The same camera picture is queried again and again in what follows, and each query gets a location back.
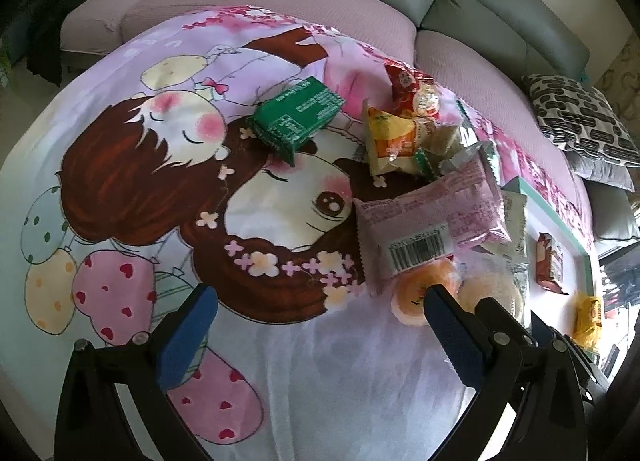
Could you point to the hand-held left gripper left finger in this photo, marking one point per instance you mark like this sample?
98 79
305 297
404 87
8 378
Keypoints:
187 336

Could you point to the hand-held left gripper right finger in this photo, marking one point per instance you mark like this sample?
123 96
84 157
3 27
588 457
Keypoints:
452 336

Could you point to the pale round pastry packet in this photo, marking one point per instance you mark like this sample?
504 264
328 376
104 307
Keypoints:
487 288

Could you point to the orange round pastry packet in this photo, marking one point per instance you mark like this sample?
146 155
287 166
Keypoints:
415 286

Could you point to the white tray with teal rim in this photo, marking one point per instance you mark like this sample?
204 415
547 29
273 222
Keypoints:
550 306

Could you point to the pink snack packet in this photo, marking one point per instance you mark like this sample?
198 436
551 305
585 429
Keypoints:
425 221

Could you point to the brown and red snack packet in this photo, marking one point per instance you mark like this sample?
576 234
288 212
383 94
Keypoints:
550 263

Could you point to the white snack packet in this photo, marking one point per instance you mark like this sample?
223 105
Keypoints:
515 221

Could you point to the small yellow snack packet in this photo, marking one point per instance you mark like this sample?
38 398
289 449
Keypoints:
587 316

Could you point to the small green and white packet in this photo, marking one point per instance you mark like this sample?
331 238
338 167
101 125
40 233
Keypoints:
426 161

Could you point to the yellow snack bag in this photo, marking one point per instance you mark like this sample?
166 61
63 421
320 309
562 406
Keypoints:
390 136

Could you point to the green cardboard box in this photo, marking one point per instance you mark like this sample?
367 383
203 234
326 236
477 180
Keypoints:
295 111

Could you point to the red snack bag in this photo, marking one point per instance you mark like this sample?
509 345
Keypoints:
410 86

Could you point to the printed cartoon blanket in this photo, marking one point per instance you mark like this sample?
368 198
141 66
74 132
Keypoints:
280 366

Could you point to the dark glossy furniture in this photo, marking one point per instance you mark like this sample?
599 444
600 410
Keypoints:
620 286

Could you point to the plain grey pillow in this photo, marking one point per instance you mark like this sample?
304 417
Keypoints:
600 168

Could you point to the black and white patterned pillow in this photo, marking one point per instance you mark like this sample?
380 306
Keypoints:
580 116

